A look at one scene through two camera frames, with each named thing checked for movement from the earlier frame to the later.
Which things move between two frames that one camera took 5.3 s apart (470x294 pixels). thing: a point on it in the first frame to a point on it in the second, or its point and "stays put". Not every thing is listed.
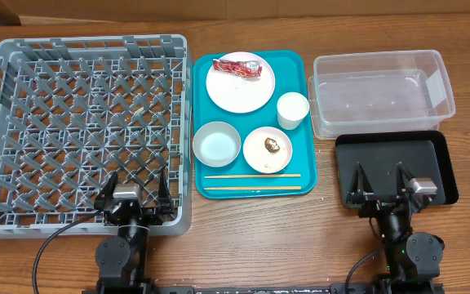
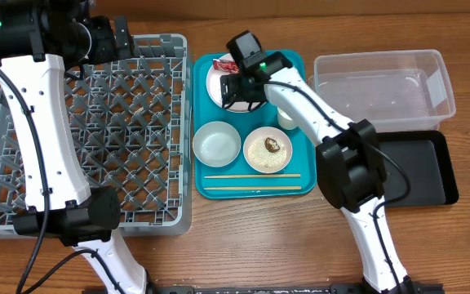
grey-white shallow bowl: x=216 y=144 stays put
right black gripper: x=384 y=204 to x=235 y=86
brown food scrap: x=271 y=145 stays put
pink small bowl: x=268 y=149 stays put
